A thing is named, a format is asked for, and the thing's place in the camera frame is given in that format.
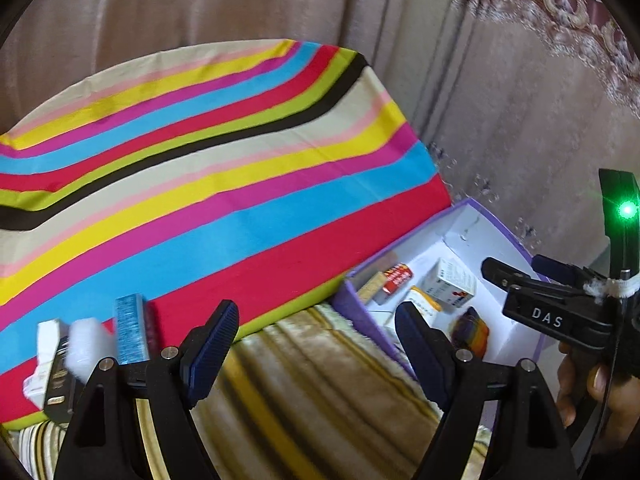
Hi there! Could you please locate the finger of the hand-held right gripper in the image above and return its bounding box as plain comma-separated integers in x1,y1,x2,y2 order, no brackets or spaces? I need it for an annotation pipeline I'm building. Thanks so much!
532,254,588,283
481,256,551,293

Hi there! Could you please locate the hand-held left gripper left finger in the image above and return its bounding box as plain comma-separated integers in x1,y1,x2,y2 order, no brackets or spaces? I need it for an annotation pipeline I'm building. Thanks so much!
52,299,241,480

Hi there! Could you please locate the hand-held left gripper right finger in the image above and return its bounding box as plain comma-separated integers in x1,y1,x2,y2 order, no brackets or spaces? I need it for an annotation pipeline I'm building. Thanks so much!
394,301,576,480

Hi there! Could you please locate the rainbow striped toy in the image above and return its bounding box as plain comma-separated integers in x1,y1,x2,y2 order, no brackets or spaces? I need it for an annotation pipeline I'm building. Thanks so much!
450,306,490,358

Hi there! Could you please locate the white box with orange stripe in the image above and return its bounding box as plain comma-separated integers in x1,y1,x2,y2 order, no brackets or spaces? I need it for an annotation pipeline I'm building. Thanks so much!
402,285,443,318

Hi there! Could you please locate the white box with orange print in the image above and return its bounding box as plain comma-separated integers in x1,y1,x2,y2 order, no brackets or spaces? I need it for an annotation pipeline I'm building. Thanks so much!
422,257,478,308

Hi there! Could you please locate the purple storage box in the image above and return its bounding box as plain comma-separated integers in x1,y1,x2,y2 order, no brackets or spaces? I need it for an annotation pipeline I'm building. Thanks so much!
331,197,551,431

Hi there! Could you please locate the small red label box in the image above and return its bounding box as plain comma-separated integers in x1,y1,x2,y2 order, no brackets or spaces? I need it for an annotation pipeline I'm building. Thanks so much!
377,262,415,306

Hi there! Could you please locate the cork textured box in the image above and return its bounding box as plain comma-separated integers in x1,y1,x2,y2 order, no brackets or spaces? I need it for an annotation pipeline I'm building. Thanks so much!
356,271,388,303

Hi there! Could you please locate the person's right hand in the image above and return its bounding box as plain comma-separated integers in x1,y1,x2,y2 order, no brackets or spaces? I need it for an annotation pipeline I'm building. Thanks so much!
556,345,640,453

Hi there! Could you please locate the white fuzzy band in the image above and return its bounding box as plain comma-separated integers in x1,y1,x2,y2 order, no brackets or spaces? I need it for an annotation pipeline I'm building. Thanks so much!
585,277,638,301

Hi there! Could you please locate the teal glitter box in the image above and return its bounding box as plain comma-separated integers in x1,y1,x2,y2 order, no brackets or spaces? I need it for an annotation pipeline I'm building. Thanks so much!
112,292,153,366

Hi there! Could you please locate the brown striped fuzzy blanket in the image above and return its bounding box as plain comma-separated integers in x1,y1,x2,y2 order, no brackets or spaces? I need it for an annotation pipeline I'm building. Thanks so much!
10,305,501,480

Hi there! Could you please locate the white box with pink smudge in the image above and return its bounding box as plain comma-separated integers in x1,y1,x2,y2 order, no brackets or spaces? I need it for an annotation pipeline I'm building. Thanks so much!
65,316,118,383

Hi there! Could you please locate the multicolour striped cloth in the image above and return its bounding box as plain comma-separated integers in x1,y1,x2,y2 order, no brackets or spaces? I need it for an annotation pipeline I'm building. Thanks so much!
0,37,453,431

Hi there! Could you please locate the black box with gold print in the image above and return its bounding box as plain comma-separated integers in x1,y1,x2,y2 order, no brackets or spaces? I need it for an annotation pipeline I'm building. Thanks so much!
42,332,83,423

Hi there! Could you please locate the small white box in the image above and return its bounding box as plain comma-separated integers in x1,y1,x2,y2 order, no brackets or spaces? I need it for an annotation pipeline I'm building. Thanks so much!
22,320,63,411

